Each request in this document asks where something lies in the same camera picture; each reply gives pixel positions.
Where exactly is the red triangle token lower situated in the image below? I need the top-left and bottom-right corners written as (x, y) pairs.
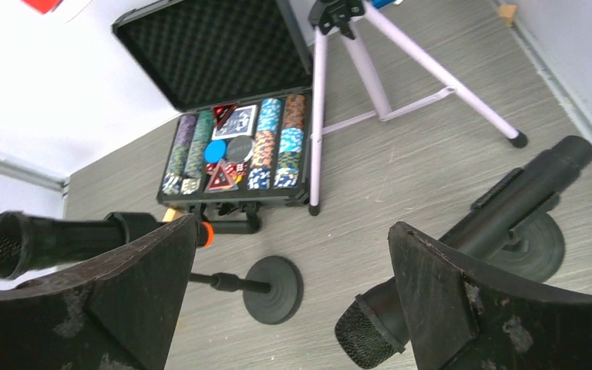
top-left (204, 160), bottom-right (238, 193)

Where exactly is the blue round chip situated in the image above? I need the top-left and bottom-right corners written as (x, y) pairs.
top-left (203, 140), bottom-right (227, 163)

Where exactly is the black microphone orange ring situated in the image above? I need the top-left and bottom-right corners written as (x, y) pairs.
top-left (0, 210), bottom-right (215, 281)

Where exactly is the black round-base mic stand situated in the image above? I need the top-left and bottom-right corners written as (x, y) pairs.
top-left (484, 193), bottom-right (566, 283)
top-left (106, 211), bottom-right (304, 326)

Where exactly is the black microphone plain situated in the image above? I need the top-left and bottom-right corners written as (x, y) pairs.
top-left (335, 136), bottom-right (592, 369)

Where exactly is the small wooden block corner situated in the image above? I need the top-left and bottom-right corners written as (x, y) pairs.
top-left (497, 4), bottom-right (517, 27)

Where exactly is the black poker chip case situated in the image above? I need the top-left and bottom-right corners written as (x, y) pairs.
top-left (112, 1), bottom-right (313, 234)

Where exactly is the small wooden block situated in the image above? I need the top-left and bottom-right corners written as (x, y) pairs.
top-left (163, 207), bottom-right (183, 223)

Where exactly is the red triangle token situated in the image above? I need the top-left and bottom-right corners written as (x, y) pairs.
top-left (211, 103), bottom-right (238, 129)
top-left (204, 160), bottom-right (238, 193)

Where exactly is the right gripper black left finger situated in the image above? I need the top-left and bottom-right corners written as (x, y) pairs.
top-left (0, 215), bottom-right (199, 369)

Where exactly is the lilac tripod music stand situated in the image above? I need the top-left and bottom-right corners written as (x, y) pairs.
top-left (308, 1), bottom-right (528, 216)

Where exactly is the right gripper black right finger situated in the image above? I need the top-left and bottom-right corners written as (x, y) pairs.
top-left (388, 222), bottom-right (592, 369)

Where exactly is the silver dealer button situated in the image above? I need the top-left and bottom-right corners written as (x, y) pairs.
top-left (225, 136), bottom-right (255, 163)

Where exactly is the red triangle token upper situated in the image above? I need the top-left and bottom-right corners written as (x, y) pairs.
top-left (211, 103), bottom-right (238, 129)

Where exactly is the blue playing card deck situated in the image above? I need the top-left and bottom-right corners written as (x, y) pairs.
top-left (211, 105), bottom-right (257, 140)

